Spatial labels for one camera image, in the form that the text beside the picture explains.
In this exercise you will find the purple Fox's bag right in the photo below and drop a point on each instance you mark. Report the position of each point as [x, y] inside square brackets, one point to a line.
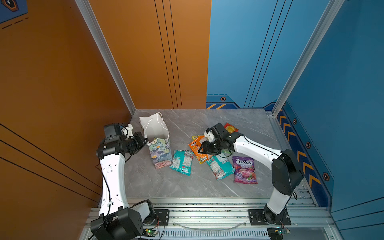
[244, 170]

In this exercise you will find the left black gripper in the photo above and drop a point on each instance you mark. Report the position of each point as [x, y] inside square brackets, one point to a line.
[141, 141]

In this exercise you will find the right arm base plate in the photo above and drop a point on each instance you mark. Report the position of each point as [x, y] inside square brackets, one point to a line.
[259, 217]

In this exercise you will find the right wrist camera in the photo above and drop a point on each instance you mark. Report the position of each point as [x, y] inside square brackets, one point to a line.
[217, 132]

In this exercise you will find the orange snack bag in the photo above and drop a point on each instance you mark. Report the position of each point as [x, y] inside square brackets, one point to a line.
[195, 146]

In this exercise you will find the green white snack bag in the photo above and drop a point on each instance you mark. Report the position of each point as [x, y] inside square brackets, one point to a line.
[225, 153]

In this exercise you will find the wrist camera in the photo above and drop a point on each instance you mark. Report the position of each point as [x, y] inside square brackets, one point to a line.
[217, 132]
[115, 132]

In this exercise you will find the aluminium rail frame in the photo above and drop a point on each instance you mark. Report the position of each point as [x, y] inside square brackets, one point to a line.
[229, 218]

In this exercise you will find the teal snack bag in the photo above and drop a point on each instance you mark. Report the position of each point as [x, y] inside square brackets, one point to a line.
[182, 161]
[221, 167]

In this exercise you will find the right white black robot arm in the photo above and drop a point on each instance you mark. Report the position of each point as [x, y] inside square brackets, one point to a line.
[286, 173]

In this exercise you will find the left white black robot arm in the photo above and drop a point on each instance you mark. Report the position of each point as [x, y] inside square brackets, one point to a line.
[117, 220]

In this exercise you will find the left circuit board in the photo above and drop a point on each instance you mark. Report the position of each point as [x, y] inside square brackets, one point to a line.
[151, 233]

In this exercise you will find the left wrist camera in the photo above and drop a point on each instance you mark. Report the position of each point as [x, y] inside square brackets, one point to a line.
[115, 132]

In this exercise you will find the circuit board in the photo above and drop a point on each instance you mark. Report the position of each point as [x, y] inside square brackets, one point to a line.
[151, 233]
[278, 234]

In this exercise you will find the right circuit board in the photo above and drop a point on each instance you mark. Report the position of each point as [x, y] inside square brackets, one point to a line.
[278, 234]

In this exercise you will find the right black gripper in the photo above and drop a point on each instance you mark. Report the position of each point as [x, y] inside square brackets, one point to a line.
[205, 145]

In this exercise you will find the floral paper gift bag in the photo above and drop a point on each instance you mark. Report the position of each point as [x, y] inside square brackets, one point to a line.
[157, 133]

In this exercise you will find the small red snack packet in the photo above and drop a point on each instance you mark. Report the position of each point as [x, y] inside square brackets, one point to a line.
[230, 128]

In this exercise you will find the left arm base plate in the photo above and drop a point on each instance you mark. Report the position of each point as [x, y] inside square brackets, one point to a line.
[158, 217]

